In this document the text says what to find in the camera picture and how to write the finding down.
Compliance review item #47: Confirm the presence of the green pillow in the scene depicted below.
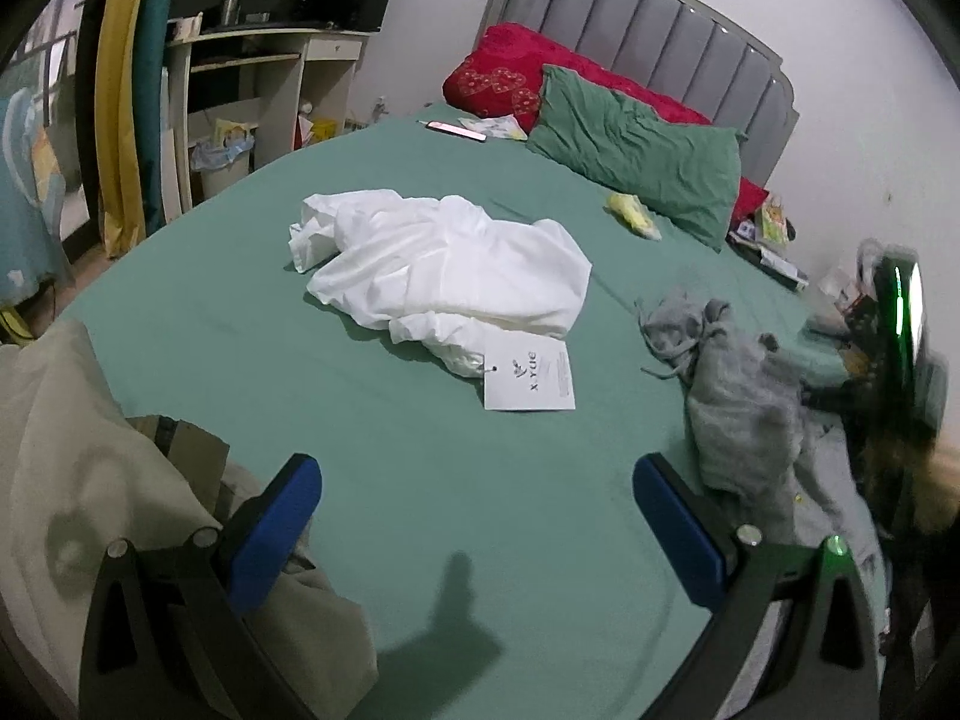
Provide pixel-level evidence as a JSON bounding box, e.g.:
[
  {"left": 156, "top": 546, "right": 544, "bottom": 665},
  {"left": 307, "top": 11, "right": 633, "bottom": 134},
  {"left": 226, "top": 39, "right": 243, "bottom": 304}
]
[{"left": 525, "top": 64, "right": 749, "bottom": 252}]

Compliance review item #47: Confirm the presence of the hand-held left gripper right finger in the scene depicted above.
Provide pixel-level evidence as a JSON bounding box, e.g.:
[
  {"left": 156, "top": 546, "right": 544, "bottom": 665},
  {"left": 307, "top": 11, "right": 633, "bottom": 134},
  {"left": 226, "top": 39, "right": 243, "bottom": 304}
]
[{"left": 632, "top": 454, "right": 880, "bottom": 720}]

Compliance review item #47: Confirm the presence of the person's right forearm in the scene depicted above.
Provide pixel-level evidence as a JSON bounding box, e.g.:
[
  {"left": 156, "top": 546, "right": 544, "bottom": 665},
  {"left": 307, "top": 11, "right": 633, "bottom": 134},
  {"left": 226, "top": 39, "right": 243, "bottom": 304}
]
[{"left": 859, "top": 439, "right": 960, "bottom": 541}]

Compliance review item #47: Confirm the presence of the clear plastic bag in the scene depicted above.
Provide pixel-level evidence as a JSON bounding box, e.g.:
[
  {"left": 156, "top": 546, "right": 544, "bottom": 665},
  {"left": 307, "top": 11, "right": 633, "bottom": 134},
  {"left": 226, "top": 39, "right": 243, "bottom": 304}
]
[{"left": 817, "top": 240, "right": 878, "bottom": 316}]

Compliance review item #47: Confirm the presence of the white garment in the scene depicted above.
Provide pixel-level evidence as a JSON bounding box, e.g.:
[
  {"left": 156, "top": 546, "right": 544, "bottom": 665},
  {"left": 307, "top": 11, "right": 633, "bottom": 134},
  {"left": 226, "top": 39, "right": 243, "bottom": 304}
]
[{"left": 287, "top": 191, "right": 593, "bottom": 380}]

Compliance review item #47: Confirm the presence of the red pillow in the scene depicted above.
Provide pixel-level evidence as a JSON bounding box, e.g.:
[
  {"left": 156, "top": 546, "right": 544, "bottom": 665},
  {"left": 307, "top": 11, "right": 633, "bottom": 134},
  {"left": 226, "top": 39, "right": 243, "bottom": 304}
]
[{"left": 442, "top": 22, "right": 770, "bottom": 222}]

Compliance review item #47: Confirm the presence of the grey padded headboard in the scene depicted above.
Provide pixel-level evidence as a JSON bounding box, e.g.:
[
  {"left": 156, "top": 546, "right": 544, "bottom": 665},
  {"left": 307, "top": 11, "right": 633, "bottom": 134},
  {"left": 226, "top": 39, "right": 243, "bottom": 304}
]
[{"left": 476, "top": 0, "right": 802, "bottom": 188}]

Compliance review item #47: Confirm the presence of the trash bin with bag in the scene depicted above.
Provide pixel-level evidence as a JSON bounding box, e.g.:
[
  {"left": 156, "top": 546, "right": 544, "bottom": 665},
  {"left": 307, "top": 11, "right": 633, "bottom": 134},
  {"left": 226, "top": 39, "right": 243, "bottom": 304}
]
[{"left": 190, "top": 136, "right": 256, "bottom": 203}]

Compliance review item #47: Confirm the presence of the white paper tag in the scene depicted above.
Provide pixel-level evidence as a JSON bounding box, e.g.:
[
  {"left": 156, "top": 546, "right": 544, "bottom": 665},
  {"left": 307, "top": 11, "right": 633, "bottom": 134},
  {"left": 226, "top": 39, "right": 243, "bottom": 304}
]
[{"left": 482, "top": 337, "right": 578, "bottom": 413}]

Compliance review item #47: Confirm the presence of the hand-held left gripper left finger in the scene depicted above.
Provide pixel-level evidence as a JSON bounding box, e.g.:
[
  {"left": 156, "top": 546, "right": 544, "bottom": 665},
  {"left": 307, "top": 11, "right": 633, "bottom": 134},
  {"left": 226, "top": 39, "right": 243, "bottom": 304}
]
[{"left": 79, "top": 454, "right": 323, "bottom": 720}]

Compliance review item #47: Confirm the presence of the pale printed packet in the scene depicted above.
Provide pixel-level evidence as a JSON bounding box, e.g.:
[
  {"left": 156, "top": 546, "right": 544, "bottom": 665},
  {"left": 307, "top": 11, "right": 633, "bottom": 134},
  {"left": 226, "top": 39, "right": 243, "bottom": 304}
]
[{"left": 459, "top": 115, "right": 528, "bottom": 142}]

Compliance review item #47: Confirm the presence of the colourful snack packet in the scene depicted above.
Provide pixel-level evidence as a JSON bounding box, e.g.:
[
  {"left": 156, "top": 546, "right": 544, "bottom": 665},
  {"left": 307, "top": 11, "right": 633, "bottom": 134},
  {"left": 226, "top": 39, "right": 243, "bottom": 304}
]
[{"left": 754, "top": 195, "right": 792, "bottom": 248}]

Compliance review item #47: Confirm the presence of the yellow small cloth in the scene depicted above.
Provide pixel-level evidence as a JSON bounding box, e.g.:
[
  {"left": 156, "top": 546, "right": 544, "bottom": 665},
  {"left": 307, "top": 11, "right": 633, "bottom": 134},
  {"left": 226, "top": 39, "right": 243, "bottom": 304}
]
[{"left": 606, "top": 193, "right": 662, "bottom": 241}]

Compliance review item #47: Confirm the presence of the blue printed cloth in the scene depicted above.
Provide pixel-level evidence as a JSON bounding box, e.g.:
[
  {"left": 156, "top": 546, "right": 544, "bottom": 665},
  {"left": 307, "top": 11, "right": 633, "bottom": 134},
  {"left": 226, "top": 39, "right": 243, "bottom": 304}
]
[{"left": 0, "top": 86, "right": 76, "bottom": 308}]

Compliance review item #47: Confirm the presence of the khaki cloth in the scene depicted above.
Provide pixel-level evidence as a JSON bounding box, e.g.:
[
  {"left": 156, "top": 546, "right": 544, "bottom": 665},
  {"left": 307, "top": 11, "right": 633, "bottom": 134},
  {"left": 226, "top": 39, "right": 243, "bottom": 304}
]
[{"left": 127, "top": 412, "right": 230, "bottom": 518}]

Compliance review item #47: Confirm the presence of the bed with green sheet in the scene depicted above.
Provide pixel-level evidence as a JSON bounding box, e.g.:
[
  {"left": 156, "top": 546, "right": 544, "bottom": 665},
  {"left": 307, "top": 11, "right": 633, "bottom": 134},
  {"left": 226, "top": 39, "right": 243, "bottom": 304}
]
[{"left": 56, "top": 101, "right": 893, "bottom": 720}]

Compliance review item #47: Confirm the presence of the beige cloth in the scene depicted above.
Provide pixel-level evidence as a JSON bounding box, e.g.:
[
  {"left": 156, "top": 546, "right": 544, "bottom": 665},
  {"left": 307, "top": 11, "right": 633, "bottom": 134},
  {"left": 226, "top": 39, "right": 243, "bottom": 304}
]
[{"left": 0, "top": 319, "right": 380, "bottom": 720}]

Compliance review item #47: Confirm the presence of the yellow curtain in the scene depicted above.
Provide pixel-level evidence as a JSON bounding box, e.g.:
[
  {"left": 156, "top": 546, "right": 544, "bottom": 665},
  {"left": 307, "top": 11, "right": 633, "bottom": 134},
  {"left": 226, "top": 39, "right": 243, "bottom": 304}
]
[{"left": 97, "top": 0, "right": 162, "bottom": 256}]

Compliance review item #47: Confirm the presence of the white desk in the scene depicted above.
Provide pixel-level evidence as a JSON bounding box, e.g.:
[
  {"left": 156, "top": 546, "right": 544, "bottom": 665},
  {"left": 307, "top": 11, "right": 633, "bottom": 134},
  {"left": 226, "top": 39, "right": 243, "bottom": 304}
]
[{"left": 163, "top": 15, "right": 376, "bottom": 218}]

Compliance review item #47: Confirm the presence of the grey hooded sweatshirt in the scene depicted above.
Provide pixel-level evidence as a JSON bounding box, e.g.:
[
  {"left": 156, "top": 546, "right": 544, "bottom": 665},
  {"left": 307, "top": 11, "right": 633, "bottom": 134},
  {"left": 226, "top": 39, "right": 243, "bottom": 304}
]
[{"left": 636, "top": 289, "right": 893, "bottom": 616}]

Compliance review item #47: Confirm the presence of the teal curtain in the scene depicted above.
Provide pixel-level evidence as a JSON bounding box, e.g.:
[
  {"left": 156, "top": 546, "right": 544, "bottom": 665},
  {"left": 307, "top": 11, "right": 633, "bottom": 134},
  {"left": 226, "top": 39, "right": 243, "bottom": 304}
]
[{"left": 142, "top": 0, "right": 188, "bottom": 226}]

